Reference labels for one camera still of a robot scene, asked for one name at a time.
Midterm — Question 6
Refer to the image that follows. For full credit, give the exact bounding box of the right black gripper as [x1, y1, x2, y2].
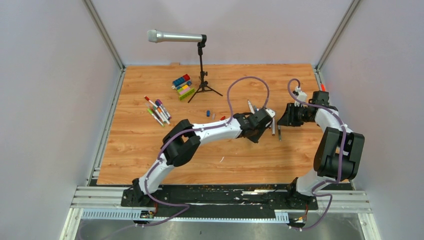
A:
[277, 102, 313, 127]

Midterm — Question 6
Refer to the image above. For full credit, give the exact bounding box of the white marker blue end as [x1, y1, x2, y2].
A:
[247, 100, 255, 114]

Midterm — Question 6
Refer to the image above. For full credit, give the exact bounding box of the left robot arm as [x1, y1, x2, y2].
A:
[132, 107, 276, 207]

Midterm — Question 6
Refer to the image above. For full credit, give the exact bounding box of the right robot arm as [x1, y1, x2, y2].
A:
[277, 87, 365, 209]

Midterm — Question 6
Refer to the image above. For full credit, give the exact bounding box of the black tripod microphone stand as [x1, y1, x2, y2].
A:
[188, 34, 223, 103]

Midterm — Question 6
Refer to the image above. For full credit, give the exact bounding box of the green yellow pink block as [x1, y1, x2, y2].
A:
[177, 85, 195, 101]

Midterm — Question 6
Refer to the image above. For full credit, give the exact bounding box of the blue red toy train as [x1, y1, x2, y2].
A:
[171, 74, 192, 90]

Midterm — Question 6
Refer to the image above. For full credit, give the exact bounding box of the white marker orange cap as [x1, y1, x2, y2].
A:
[156, 107, 171, 126]

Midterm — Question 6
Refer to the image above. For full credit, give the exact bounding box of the white marker red tip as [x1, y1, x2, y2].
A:
[144, 95, 158, 108]

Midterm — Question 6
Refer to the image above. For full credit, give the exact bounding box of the silver microphone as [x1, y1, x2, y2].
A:
[147, 29, 207, 43]

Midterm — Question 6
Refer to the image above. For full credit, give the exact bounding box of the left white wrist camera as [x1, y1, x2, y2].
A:
[265, 108, 276, 118]

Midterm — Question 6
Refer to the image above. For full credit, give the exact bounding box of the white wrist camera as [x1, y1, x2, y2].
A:
[265, 108, 276, 118]
[292, 86, 307, 107]

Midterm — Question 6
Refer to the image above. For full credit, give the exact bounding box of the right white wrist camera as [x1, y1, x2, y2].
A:
[292, 86, 307, 107]

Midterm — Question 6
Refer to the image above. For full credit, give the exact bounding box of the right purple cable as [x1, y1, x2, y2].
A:
[287, 78, 348, 231]

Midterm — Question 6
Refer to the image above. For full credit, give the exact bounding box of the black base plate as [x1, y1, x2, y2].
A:
[120, 184, 318, 219]

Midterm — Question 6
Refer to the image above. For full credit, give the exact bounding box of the aluminium frame rail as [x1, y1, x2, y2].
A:
[60, 183, 381, 240]

